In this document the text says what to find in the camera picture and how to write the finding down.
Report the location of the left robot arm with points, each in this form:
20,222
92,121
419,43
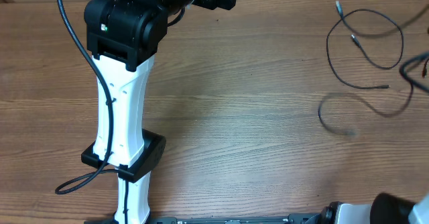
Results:
123,38

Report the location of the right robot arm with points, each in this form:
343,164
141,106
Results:
385,209

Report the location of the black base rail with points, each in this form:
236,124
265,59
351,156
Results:
296,218

